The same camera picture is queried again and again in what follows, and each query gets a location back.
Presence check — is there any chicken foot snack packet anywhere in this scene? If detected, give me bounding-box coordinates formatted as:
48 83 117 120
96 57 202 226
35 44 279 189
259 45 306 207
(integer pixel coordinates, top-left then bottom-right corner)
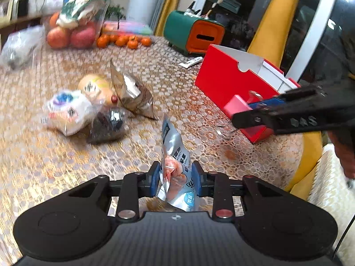
157 115 199 212

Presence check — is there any red cardboard box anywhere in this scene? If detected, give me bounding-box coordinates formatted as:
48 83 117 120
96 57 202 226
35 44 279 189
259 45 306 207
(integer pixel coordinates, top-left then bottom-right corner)
194 43 302 145

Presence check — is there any yellow chair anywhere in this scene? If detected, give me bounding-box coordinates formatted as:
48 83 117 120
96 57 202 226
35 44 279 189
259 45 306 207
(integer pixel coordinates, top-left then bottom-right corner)
248 0 323 200

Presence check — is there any dark snack packet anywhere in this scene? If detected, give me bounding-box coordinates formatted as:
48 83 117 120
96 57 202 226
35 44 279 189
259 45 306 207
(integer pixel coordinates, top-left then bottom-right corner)
87 106 131 144

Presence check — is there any small white tube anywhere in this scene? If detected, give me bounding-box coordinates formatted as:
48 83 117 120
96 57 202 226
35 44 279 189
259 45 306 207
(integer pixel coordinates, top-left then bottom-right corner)
179 57 203 69

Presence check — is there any silver foil snack packet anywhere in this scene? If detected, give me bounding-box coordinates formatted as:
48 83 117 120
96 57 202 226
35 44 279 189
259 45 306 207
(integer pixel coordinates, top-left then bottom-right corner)
110 60 158 120

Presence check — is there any white wrapped bread packet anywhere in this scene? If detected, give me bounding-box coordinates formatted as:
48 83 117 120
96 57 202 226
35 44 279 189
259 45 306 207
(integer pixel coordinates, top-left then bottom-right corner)
40 90 96 136

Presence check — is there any green orange tissue box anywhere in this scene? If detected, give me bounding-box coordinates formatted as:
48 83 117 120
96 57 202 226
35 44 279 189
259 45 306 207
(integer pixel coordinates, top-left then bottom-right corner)
163 10 225 55

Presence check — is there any yellow wrapped bun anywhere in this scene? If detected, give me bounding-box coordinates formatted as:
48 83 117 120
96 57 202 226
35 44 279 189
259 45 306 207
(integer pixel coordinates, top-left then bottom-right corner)
78 74 118 106

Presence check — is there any mandarin orange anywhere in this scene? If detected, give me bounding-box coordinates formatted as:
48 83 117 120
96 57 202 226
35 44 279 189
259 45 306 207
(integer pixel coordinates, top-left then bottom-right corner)
140 37 152 47
96 36 110 49
115 35 128 47
109 34 118 43
127 40 139 50

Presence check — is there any yellow curtain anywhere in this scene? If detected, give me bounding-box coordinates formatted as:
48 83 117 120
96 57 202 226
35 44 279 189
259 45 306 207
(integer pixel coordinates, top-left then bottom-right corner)
155 0 179 36

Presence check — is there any pastel plastic case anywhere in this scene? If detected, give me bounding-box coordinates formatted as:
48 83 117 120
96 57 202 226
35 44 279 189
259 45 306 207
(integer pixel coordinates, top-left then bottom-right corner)
102 20 154 36

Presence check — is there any red apple right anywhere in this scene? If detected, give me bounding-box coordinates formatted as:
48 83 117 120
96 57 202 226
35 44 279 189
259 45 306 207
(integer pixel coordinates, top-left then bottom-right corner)
70 25 96 49

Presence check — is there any red apple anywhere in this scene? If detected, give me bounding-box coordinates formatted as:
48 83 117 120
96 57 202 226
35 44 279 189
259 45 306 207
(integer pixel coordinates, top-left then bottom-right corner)
70 25 96 49
46 26 71 49

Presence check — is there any red apple left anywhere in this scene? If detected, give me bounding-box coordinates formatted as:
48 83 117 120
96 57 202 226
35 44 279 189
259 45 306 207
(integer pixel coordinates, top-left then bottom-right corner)
46 26 71 49

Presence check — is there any clear fruit container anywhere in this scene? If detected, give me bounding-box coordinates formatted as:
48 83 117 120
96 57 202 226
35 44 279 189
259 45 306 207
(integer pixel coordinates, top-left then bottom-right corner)
43 1 108 50

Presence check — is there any clear plastic bag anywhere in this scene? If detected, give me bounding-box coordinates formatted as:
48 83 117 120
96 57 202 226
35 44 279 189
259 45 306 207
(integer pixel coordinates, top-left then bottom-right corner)
1 25 46 70

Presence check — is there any green white cloth bag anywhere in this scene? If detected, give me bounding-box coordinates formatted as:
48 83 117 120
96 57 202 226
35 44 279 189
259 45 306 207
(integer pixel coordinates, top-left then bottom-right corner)
56 0 108 29

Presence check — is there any framed photo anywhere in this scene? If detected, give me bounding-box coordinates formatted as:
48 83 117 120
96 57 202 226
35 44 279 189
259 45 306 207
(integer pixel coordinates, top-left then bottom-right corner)
0 0 14 23

